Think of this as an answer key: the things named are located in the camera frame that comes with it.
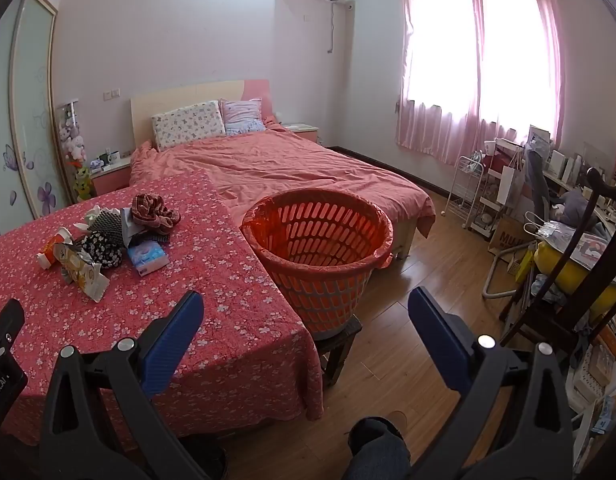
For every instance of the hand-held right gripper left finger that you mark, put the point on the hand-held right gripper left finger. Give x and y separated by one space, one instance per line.
172 342

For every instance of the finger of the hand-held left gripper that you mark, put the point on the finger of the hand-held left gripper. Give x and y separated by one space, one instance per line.
8 322

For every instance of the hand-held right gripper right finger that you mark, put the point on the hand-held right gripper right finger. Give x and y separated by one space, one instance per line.
437 342

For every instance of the orange white bottle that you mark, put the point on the orange white bottle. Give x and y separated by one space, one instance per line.
50 250

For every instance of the blue tissue packet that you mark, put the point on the blue tissue packet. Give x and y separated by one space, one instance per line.
148 259

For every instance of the beige snack wrapper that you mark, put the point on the beige snack wrapper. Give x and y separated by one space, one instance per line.
83 272

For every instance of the black daisy print cloth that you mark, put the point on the black daisy print cloth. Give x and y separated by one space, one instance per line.
103 252

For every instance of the orange plastic laundry basket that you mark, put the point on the orange plastic laundry basket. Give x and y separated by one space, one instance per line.
328 300

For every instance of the white grey paper packet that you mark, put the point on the white grey paper packet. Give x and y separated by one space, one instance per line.
129 227

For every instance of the maroon knitted cloth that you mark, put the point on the maroon knitted cloth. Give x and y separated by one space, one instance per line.
153 212

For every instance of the black mesh net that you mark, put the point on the black mesh net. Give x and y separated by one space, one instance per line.
108 222

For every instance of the white tissue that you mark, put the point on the white tissue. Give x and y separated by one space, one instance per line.
94 216

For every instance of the dark wooden stool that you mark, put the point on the dark wooden stool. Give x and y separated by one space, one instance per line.
338 350

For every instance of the brown paper bag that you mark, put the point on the brown paper bag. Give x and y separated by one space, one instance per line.
507 240

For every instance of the person's right leg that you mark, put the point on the person's right leg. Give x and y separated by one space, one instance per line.
377 452

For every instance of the white shelf cart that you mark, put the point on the white shelf cart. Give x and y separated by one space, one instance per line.
487 210

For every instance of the yellow plastic basin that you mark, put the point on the yellow plastic basin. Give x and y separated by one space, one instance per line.
577 272

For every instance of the green yellow plush toy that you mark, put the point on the green yellow plush toy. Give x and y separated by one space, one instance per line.
83 185

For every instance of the stack of books and boxes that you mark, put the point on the stack of books and boxes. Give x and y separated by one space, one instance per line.
595 375

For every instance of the white paper bag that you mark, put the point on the white paper bag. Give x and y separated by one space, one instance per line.
507 185

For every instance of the pink nightstand with mugs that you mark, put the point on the pink nightstand with mugs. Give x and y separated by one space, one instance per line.
110 180

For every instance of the grey office chair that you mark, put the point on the grey office chair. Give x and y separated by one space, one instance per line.
537 180

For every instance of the dark mug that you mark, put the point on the dark mug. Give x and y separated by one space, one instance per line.
107 157

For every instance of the grey garment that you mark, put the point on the grey garment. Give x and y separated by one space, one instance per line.
575 207

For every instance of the clear tube of plush toys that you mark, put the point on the clear tube of plush toys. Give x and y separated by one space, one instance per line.
73 135

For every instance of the cluttered desk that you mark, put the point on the cluttered desk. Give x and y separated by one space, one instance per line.
567 180

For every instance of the pink curtain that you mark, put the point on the pink curtain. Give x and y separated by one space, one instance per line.
437 130
542 110

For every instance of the wardrobe with purple flower doors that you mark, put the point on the wardrobe with purple flower doors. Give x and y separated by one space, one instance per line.
33 110

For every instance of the dark wooden chair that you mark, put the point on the dark wooden chair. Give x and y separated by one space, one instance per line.
595 195

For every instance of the salmon duvet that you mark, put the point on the salmon duvet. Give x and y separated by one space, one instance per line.
298 165

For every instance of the white floral pillow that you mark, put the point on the white floral pillow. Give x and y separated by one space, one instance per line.
188 122

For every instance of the pink striped pillow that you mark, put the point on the pink striped pillow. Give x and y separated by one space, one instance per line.
243 110

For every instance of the bed with beige headboard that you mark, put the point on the bed with beige headboard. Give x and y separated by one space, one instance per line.
188 92

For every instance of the white metal tube frame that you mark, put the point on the white metal tube frame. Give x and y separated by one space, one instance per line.
492 280

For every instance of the picture frame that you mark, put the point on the picture frame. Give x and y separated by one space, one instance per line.
537 136

